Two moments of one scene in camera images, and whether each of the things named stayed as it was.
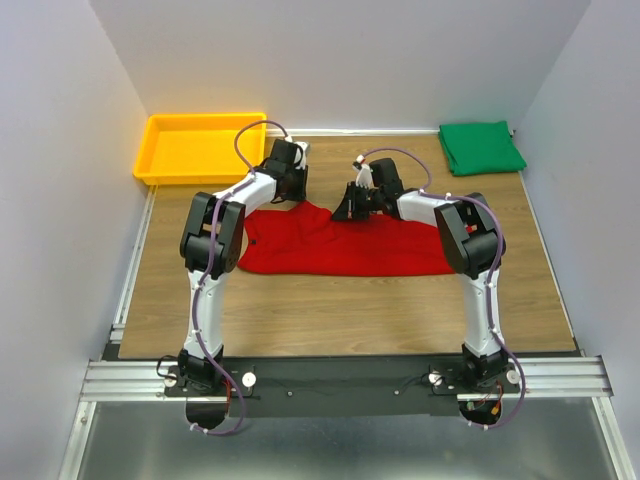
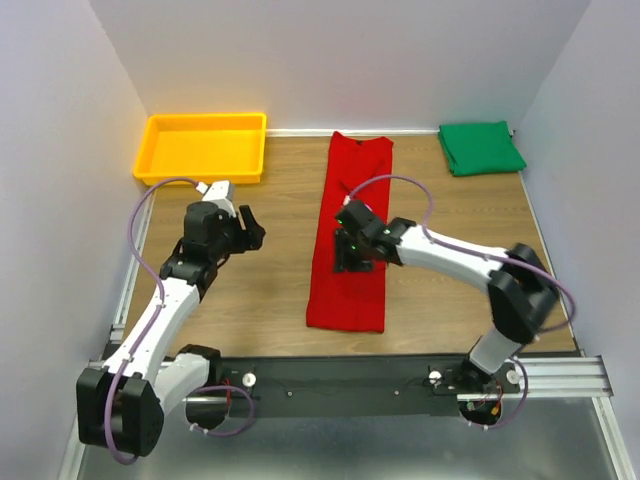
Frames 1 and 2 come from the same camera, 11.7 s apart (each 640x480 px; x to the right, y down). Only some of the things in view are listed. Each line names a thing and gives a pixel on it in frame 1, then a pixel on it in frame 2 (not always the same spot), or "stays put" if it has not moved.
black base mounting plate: (353, 386) stays put
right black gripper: (347, 210) → (341, 261)
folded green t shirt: (480, 147) stays put
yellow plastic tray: (200, 148) stays put
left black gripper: (301, 193) → (256, 232)
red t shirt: (303, 239) → (350, 301)
